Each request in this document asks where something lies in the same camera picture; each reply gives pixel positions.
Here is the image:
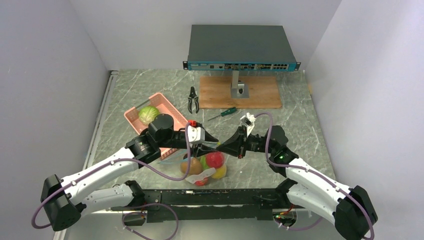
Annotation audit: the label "red round fruit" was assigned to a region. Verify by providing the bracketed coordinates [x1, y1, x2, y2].
[205, 152, 225, 169]

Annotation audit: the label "green cabbage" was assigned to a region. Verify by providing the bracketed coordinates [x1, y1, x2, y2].
[138, 105, 161, 125]

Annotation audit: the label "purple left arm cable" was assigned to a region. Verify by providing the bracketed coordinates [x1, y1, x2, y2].
[31, 121, 194, 229]

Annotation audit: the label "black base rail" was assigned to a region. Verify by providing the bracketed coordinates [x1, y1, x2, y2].
[110, 188, 307, 223]

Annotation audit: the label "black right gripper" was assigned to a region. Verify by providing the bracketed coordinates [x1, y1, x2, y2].
[216, 125, 275, 159]

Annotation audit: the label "pink plastic basket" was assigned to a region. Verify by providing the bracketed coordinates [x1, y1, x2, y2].
[123, 92, 188, 157]

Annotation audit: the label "aluminium frame rail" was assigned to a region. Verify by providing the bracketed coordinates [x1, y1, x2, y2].
[52, 70, 119, 240]

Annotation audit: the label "brown potato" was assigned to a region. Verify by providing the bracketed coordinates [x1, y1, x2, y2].
[180, 157, 203, 175]

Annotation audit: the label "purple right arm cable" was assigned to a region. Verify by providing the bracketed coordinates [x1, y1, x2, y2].
[253, 112, 375, 240]

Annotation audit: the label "wooden board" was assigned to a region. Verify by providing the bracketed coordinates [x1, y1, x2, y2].
[199, 76, 283, 109]

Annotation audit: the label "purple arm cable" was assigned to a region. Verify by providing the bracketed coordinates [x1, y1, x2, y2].
[253, 112, 375, 240]
[31, 121, 194, 229]

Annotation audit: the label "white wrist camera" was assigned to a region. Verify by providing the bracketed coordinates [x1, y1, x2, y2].
[240, 112, 256, 136]
[186, 120, 205, 145]

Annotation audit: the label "green handled screwdriver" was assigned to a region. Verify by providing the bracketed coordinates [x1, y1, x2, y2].
[208, 107, 237, 121]

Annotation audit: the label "metal stand post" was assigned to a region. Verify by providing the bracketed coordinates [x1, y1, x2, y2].
[230, 70, 249, 99]

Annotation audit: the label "clear zip top bag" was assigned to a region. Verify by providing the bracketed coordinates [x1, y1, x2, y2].
[158, 149, 229, 187]

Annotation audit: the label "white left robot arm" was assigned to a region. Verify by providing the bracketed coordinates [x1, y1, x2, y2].
[36, 113, 218, 232]

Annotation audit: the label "grey network switch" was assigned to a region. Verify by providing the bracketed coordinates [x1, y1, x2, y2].
[183, 24, 301, 72]

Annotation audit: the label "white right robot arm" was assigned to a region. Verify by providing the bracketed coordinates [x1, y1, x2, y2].
[217, 125, 378, 240]

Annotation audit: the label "black handled pliers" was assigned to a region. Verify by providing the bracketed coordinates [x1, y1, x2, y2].
[187, 86, 200, 114]

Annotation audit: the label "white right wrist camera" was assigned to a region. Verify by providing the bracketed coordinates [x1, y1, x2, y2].
[240, 112, 256, 136]

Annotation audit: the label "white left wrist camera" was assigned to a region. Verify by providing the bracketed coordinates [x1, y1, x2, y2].
[186, 120, 205, 145]

